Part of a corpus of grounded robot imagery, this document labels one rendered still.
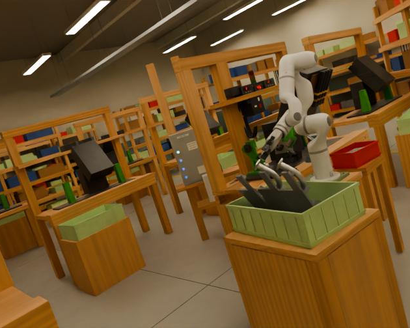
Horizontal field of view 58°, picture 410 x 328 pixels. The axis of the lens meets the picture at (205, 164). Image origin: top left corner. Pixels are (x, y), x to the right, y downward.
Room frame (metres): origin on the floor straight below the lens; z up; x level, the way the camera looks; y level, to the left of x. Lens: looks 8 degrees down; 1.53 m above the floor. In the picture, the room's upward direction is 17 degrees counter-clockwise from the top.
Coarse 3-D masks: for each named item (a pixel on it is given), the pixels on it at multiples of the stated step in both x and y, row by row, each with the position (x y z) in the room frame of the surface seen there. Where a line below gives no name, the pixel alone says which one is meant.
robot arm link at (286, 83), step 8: (280, 80) 2.18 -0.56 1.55; (288, 80) 2.15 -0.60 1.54; (280, 88) 2.16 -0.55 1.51; (288, 88) 2.14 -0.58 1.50; (280, 96) 2.15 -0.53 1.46; (288, 96) 2.09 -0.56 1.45; (288, 104) 2.05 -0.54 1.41; (296, 104) 2.03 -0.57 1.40; (296, 112) 2.01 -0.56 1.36; (288, 120) 2.03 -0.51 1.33; (296, 120) 2.00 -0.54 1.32
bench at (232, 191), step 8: (336, 136) 3.66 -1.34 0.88; (344, 136) 3.53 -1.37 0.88; (376, 176) 3.41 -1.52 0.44; (232, 184) 2.96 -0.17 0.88; (240, 184) 2.87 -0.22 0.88; (256, 184) 2.71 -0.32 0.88; (264, 184) 2.63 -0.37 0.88; (376, 184) 3.38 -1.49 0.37; (216, 192) 2.90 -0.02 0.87; (224, 192) 2.84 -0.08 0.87; (232, 192) 2.78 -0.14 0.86; (376, 192) 3.39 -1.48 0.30; (216, 200) 2.93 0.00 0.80; (224, 200) 2.94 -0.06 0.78; (232, 200) 2.91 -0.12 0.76; (224, 208) 2.88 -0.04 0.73; (384, 208) 3.41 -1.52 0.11; (224, 216) 2.90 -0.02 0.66; (384, 216) 3.38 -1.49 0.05; (224, 224) 2.92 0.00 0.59
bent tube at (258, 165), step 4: (256, 164) 1.87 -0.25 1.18; (260, 164) 1.89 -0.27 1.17; (256, 168) 1.91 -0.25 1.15; (260, 168) 1.88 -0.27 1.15; (264, 168) 1.87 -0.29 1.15; (268, 168) 1.87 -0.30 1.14; (272, 172) 1.86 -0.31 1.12; (272, 176) 1.86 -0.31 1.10; (276, 176) 1.85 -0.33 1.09; (276, 180) 1.86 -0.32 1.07; (280, 180) 1.86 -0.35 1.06; (280, 184) 1.87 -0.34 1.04
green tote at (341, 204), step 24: (312, 192) 2.05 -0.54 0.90; (336, 192) 1.90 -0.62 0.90; (240, 216) 2.01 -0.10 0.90; (264, 216) 1.82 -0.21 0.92; (288, 216) 1.66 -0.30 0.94; (312, 216) 1.61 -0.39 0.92; (336, 216) 1.68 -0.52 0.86; (360, 216) 1.76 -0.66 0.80; (288, 240) 1.70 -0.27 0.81; (312, 240) 1.59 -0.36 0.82
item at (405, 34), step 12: (384, 0) 5.96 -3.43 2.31; (396, 0) 5.57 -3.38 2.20; (408, 0) 5.00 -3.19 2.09; (384, 12) 6.09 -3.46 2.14; (396, 12) 5.43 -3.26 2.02; (408, 12) 5.25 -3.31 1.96; (408, 24) 5.26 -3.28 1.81; (384, 36) 6.30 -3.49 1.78; (396, 36) 5.76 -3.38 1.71; (408, 36) 5.31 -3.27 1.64; (384, 48) 6.14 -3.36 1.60; (384, 60) 6.36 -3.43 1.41; (396, 60) 6.01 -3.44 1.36; (408, 60) 5.63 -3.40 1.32; (396, 72) 5.99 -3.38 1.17; (408, 72) 5.46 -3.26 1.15; (396, 84) 6.30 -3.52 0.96; (408, 84) 5.77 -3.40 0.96
